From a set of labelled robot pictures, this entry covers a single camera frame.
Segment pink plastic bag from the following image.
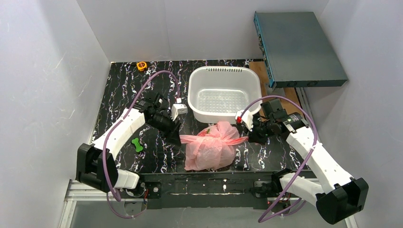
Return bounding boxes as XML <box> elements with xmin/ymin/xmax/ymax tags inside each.
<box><xmin>180</xmin><ymin>121</ymin><xmax>249</xmax><ymax>171</ymax></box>

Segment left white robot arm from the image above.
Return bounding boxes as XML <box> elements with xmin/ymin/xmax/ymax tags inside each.
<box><xmin>76</xmin><ymin>93</ymin><xmax>187</xmax><ymax>193</ymax></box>

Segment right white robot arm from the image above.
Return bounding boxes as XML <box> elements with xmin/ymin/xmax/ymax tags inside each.
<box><xmin>236</xmin><ymin>95</ymin><xmax>369</xmax><ymax>225</ymax></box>

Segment black marble mat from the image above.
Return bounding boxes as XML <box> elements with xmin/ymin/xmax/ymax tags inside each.
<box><xmin>93</xmin><ymin>59</ymin><xmax>303</xmax><ymax>173</ymax></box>

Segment green bone toy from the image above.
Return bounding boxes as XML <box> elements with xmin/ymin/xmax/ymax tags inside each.
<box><xmin>131</xmin><ymin>138</ymin><xmax>144</xmax><ymax>153</ymax></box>

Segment wooden board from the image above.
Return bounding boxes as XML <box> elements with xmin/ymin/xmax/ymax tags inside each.
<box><xmin>249</xmin><ymin>61</ymin><xmax>304</xmax><ymax>117</ymax></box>

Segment orange tape measure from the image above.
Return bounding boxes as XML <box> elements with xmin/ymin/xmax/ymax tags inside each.
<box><xmin>136</xmin><ymin>61</ymin><xmax>148</xmax><ymax>72</ymax></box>

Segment white plastic basin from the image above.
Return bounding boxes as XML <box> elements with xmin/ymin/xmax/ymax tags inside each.
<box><xmin>187</xmin><ymin>66</ymin><xmax>261</xmax><ymax>124</ymax></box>

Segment grey metal box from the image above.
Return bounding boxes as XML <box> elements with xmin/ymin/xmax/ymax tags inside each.
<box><xmin>253</xmin><ymin>12</ymin><xmax>348</xmax><ymax>89</ymax></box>

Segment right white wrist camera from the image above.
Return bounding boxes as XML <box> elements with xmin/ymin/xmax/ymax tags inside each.
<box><xmin>235</xmin><ymin>110</ymin><xmax>253</xmax><ymax>132</ymax></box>

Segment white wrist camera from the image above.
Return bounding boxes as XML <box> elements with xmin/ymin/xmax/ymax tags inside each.
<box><xmin>171</xmin><ymin>104</ymin><xmax>188</xmax><ymax>121</ymax></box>
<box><xmin>235</xmin><ymin>110</ymin><xmax>253</xmax><ymax>132</ymax></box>

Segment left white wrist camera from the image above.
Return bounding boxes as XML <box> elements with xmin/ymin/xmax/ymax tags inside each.
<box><xmin>171</xmin><ymin>104</ymin><xmax>188</xmax><ymax>121</ymax></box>

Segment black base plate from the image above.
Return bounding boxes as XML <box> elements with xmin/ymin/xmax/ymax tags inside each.
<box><xmin>122</xmin><ymin>171</ymin><xmax>281</xmax><ymax>209</ymax></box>

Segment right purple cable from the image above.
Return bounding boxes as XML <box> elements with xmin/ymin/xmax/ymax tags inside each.
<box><xmin>236</xmin><ymin>95</ymin><xmax>319</xmax><ymax>223</ymax></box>

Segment aluminium frame rail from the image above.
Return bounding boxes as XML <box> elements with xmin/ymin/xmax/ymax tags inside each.
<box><xmin>65</xmin><ymin>180</ymin><xmax>358</xmax><ymax>228</ymax></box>

